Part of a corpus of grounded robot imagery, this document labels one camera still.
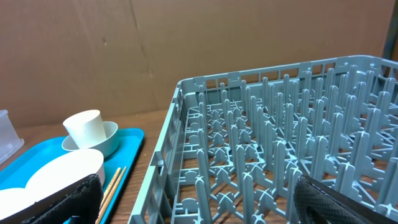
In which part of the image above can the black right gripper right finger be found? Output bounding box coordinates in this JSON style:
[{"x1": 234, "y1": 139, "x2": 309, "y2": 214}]
[{"x1": 294, "y1": 175, "x2": 397, "y2": 224}]

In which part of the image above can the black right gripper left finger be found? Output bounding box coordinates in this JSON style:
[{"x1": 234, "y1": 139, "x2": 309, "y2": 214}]
[{"x1": 22, "y1": 174, "x2": 103, "y2": 224}]

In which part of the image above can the pink bowl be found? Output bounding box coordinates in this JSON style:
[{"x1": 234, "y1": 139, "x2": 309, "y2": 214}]
[{"x1": 25, "y1": 149, "x2": 105, "y2": 201}]

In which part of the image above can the white round plate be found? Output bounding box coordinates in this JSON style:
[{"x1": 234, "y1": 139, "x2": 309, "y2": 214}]
[{"x1": 0, "y1": 188, "x2": 43, "y2": 220}]

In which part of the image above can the grey dishwasher rack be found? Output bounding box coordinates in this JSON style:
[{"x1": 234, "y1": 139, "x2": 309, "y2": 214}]
[{"x1": 129, "y1": 55, "x2": 397, "y2": 223}]

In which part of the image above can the wooden chopstick right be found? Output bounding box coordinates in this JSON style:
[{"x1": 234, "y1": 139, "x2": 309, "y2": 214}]
[{"x1": 95, "y1": 166, "x2": 127, "y2": 224}]

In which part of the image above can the wooden chopstick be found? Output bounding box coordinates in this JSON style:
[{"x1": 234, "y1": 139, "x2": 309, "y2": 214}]
[
  {"x1": 95, "y1": 166, "x2": 127, "y2": 224},
  {"x1": 100, "y1": 167, "x2": 121, "y2": 209}
]

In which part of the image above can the wooden chopstick left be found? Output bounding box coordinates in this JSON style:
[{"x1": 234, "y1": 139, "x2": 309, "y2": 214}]
[{"x1": 100, "y1": 167, "x2": 121, "y2": 209}]

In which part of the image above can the grey small bowl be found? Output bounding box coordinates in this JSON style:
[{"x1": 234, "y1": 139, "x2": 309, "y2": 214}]
[{"x1": 62, "y1": 121, "x2": 119, "y2": 159}]

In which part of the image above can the white paper cup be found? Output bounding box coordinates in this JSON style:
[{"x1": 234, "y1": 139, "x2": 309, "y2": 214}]
[{"x1": 63, "y1": 110, "x2": 106, "y2": 149}]

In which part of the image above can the teal plastic tray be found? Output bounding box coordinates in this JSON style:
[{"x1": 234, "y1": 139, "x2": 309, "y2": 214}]
[{"x1": 1, "y1": 128, "x2": 144, "y2": 224}]

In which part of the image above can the clear plastic bin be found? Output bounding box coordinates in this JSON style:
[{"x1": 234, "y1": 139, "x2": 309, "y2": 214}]
[{"x1": 0, "y1": 110, "x2": 24, "y2": 164}]

